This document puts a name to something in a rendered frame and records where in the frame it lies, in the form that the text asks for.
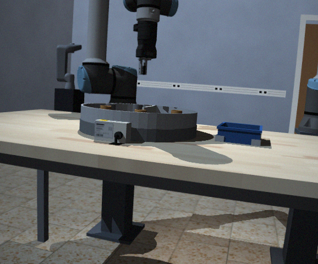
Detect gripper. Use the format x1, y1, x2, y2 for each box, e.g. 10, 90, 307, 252
135, 21, 158, 75

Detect grey turntable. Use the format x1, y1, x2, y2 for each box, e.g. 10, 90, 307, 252
78, 102, 198, 144

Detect blue crate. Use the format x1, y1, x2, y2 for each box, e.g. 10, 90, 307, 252
216, 122, 264, 146

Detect white control box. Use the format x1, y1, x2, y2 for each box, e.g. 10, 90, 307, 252
93, 119, 133, 146

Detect grey jointed stand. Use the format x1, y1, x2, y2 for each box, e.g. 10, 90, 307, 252
56, 43, 82, 90

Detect black box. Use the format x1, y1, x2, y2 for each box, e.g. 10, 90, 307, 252
54, 87, 85, 112

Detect wooden table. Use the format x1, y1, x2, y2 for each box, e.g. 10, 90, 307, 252
0, 109, 318, 243

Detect brown door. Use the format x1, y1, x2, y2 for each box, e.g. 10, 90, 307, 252
295, 23, 318, 129

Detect white wall rail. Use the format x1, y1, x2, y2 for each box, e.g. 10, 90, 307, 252
136, 80, 287, 98

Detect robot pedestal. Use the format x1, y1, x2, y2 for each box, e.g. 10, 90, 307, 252
86, 180, 145, 245
270, 207, 318, 264

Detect white door frame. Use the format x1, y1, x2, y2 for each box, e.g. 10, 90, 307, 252
288, 14, 318, 134

